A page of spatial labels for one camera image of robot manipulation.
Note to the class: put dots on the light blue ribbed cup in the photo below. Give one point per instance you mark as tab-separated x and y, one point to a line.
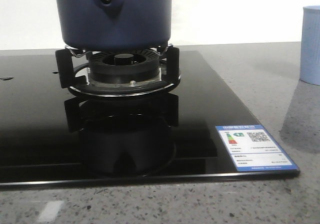
310	51

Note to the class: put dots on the black pot support grate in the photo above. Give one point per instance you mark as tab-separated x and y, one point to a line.
73	69

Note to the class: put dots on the blue cooking pot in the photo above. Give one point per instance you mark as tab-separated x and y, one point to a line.
104	25

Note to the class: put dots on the black gas burner head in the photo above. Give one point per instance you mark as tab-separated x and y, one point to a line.
123	67

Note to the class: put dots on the blue energy label sticker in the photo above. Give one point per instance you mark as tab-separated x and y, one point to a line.
252	148

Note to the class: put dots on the black glass stove top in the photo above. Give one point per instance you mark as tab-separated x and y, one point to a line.
50	138

